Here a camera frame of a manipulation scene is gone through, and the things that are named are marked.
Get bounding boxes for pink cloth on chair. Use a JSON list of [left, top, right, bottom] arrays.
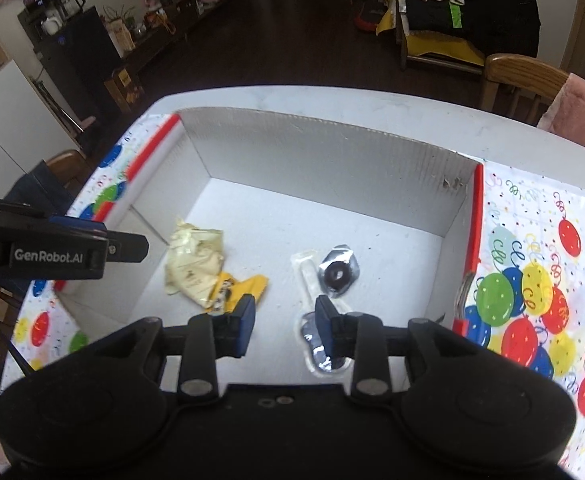
[[537, 73, 585, 148]]

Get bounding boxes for balloon birthday tablecloth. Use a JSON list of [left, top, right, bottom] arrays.
[[0, 110, 585, 479]]

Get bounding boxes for white cabinet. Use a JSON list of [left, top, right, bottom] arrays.
[[0, 62, 79, 198]]

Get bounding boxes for black side cabinet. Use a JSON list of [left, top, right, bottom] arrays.
[[18, 6, 121, 122]]

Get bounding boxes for clear lollipop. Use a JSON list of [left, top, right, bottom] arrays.
[[290, 244, 360, 313]]

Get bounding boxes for red cardboard box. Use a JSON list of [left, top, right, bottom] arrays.
[[60, 108, 479, 386]]

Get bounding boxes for far wooden chair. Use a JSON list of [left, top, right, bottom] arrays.
[[479, 54, 570, 128]]

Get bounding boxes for blue denim jeans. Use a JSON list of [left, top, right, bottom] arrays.
[[4, 162, 74, 216]]

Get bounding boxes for yellow snack packet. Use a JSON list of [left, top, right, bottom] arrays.
[[204, 272, 268, 315]]

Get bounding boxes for black clothes pile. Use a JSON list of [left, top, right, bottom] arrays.
[[405, 0, 541, 58]]

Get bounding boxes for wooden chair with jeans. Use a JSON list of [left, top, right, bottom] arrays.
[[2, 148, 94, 212]]

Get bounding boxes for cream packet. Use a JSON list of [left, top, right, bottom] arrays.
[[164, 220, 224, 309]]

